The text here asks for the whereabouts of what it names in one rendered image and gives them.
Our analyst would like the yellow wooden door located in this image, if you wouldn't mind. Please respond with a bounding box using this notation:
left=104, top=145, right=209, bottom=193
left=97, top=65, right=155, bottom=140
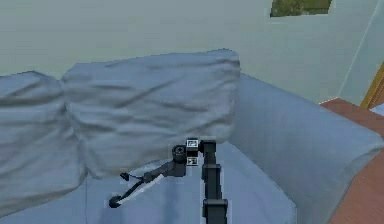
left=359, top=61, right=384, bottom=111

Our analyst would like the green framed wall picture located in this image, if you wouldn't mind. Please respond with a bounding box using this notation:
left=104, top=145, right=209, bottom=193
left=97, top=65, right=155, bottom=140
left=269, top=0, right=334, bottom=18

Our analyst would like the blue-grey sofa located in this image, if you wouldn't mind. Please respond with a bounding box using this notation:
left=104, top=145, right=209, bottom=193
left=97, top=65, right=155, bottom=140
left=0, top=48, right=384, bottom=224

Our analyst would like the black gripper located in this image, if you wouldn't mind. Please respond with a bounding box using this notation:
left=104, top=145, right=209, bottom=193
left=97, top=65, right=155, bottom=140
left=108, top=144, right=188, bottom=209

